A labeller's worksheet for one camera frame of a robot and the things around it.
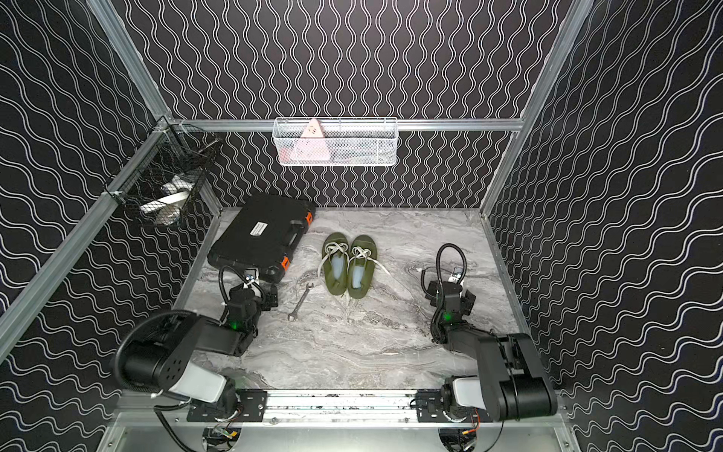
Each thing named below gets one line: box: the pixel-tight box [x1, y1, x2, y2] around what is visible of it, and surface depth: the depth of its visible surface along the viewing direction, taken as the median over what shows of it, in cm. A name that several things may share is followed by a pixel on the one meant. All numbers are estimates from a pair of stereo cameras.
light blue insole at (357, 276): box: [352, 265, 365, 290], surface depth 99 cm
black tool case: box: [207, 193, 317, 283], surface depth 105 cm
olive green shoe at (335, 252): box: [317, 231, 350, 296], surface depth 100 cm
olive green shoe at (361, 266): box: [347, 234, 391, 300], surface depth 99 cm
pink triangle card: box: [294, 117, 331, 162], surface depth 91 cm
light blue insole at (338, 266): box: [331, 254, 345, 280], surface depth 100 cm
